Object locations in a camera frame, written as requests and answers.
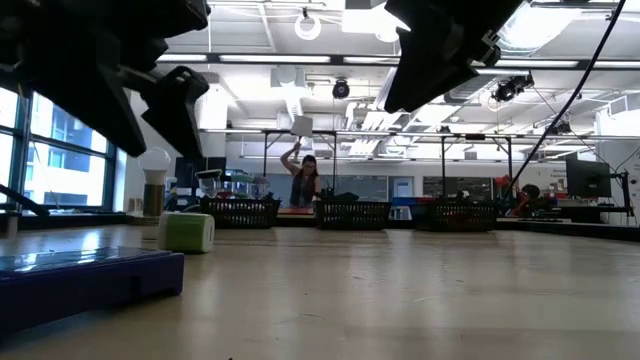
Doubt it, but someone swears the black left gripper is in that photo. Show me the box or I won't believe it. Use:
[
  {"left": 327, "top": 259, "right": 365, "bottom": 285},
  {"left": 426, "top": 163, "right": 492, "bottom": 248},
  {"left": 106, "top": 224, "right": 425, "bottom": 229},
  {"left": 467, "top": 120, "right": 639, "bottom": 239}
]
[{"left": 0, "top": 0, "right": 211, "bottom": 161}]

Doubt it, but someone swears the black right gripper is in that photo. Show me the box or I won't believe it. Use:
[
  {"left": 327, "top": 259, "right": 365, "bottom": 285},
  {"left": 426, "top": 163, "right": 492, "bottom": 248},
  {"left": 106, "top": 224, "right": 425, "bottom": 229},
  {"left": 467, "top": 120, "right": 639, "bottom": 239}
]
[{"left": 383, "top": 0, "right": 524, "bottom": 114}]

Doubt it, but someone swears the teal sand hourglass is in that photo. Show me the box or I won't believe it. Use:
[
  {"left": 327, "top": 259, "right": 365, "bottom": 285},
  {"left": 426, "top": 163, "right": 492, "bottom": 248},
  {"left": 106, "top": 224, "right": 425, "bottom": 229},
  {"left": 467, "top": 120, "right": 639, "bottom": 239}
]
[{"left": 229, "top": 173, "right": 256, "bottom": 200}]

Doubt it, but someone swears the green and white wall charger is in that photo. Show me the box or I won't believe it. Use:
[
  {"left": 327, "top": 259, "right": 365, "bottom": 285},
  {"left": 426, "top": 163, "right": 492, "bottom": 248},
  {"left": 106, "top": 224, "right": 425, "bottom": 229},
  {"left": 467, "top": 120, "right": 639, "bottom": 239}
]
[{"left": 157, "top": 211, "right": 217, "bottom": 255}]

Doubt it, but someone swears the white globe brass lamp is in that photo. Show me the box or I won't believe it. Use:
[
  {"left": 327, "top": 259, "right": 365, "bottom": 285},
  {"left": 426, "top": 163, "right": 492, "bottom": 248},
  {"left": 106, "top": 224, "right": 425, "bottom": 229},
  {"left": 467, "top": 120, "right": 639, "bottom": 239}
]
[{"left": 137, "top": 146, "right": 173, "bottom": 218}]

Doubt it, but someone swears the dark display screen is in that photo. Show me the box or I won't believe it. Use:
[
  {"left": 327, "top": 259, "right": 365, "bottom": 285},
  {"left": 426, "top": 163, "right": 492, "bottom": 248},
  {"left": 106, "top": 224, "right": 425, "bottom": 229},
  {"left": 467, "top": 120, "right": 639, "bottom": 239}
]
[{"left": 173, "top": 156, "right": 228, "bottom": 190}]

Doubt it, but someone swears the large window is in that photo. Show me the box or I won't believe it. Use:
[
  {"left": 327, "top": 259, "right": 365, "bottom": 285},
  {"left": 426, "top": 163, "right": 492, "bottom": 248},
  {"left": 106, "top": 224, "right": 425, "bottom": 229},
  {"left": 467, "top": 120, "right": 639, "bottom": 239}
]
[{"left": 0, "top": 84, "right": 121, "bottom": 211}]

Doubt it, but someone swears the red desk lamp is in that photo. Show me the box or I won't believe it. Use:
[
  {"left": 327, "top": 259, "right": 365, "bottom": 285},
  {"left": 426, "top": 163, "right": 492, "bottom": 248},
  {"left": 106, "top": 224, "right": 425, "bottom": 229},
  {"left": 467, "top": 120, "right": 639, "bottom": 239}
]
[{"left": 494, "top": 173, "right": 531, "bottom": 217}]

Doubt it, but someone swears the black slotted plastic basket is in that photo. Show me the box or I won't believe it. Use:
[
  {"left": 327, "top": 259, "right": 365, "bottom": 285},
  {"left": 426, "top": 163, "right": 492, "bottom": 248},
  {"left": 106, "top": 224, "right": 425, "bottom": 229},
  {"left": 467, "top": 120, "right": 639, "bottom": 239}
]
[
  {"left": 198, "top": 196, "right": 282, "bottom": 230},
  {"left": 312, "top": 199, "right": 393, "bottom": 232},
  {"left": 413, "top": 200, "right": 500, "bottom": 233}
]

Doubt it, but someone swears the overhead light bar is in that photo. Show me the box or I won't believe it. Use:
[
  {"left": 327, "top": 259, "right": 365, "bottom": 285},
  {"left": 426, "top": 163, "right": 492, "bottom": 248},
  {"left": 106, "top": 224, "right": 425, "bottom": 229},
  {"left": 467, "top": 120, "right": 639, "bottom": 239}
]
[{"left": 154, "top": 49, "right": 640, "bottom": 71}]

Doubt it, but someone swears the person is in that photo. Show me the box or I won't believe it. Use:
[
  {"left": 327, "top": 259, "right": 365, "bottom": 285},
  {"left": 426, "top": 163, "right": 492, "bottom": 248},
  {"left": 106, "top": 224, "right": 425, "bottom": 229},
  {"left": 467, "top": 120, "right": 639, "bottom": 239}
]
[{"left": 278, "top": 141, "right": 322, "bottom": 209}]

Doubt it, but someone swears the indigo rectangular plastic case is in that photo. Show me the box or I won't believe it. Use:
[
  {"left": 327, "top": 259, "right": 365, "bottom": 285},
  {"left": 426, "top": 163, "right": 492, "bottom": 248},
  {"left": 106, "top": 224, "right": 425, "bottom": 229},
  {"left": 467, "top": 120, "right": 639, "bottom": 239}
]
[{"left": 0, "top": 244, "right": 186, "bottom": 344}]

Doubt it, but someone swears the black computer monitor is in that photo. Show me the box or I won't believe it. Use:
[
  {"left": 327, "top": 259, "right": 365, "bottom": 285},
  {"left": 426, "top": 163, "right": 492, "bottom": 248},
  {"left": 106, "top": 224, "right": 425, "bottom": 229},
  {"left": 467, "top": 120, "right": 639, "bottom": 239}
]
[{"left": 565, "top": 158, "right": 613, "bottom": 199}]

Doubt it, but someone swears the black metal stand frame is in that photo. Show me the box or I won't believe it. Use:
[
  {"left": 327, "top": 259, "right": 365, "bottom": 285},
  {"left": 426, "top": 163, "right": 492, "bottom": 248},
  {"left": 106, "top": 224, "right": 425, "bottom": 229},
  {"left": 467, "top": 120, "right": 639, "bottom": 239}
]
[{"left": 262, "top": 128, "right": 515, "bottom": 204}]

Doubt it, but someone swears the black hanging cable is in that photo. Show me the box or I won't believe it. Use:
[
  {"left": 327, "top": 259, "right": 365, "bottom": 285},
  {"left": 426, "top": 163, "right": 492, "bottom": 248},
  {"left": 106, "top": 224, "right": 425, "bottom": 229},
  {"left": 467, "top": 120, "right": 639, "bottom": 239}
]
[{"left": 501, "top": 0, "right": 627, "bottom": 202}]

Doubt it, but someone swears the white ring light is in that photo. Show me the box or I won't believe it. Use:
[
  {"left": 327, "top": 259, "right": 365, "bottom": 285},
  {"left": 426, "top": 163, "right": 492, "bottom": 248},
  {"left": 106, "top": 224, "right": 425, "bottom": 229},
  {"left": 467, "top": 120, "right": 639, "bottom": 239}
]
[{"left": 293, "top": 13, "right": 323, "bottom": 42}]

